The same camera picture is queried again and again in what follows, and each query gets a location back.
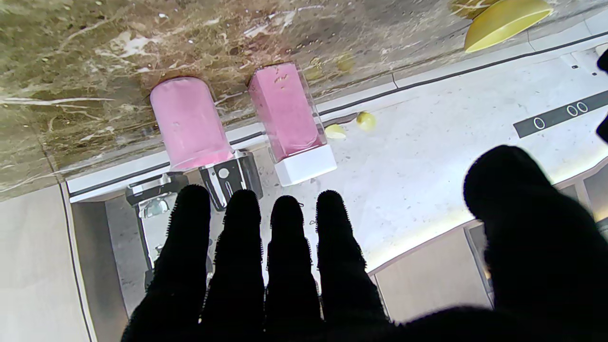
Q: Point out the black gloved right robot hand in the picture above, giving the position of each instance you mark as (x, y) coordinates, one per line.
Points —
(285, 294)

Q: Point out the pink plastic measuring cup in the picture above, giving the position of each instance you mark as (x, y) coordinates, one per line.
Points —
(190, 123)

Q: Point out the pink container with white lid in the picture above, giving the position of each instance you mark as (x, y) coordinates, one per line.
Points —
(285, 109)

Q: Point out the yellow fruit piece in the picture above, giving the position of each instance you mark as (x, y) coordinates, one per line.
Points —
(365, 120)
(335, 131)

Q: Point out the white base cabinet row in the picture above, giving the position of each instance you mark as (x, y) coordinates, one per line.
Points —
(356, 92)

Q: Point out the yellow plastic bowl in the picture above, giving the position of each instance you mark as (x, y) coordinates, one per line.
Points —
(508, 21)

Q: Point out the black wall control panel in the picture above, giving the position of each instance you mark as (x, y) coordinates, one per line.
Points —
(551, 118)

